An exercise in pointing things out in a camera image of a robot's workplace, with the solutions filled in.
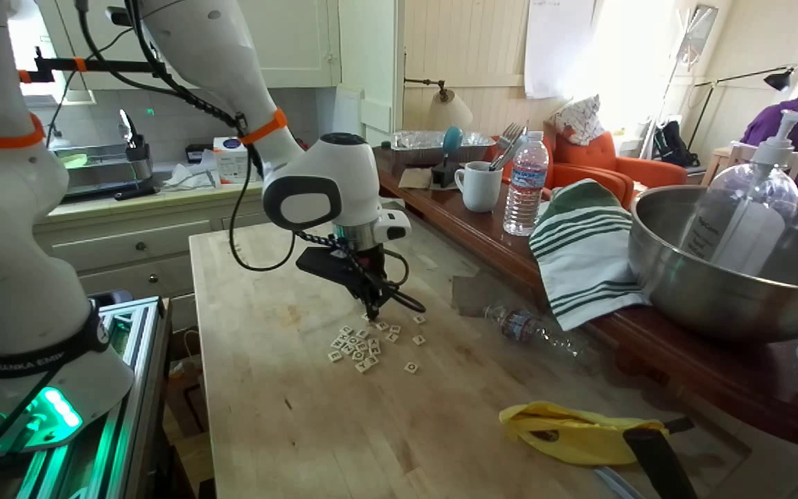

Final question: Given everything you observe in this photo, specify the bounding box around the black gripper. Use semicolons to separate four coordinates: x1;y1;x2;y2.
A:
297;247;385;322

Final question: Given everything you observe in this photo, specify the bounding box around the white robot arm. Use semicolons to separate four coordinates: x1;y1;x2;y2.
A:
0;0;408;447

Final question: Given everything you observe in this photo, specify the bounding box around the crumpled clear plastic bottle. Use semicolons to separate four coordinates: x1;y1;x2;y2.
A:
484;308;582;357

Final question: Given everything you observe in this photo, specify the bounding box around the white ceramic mug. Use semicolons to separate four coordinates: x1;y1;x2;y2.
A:
455;160;502;214

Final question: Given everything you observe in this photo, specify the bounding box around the desk lamp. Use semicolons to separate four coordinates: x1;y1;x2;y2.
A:
412;78;473;130

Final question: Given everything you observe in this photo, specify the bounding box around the clear plastic water bottle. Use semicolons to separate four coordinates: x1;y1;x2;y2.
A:
505;130;547;235

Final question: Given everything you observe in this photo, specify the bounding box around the green striped dish towel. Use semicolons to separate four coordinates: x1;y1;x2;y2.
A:
529;181;644;333

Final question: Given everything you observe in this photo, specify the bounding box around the orange armchair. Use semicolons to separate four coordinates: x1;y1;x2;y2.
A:
539;121;689;209

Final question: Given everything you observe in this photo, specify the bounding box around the clear pump soap bottle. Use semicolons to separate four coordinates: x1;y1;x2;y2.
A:
679;110;798;274

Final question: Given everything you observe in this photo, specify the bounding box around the stainless steel mixing bowl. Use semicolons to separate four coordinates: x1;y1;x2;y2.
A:
629;185;798;343

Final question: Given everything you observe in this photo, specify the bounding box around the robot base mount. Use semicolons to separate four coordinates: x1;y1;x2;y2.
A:
0;296;166;499

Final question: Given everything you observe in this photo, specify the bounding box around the black tool handle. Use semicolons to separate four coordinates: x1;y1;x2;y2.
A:
622;428;698;499

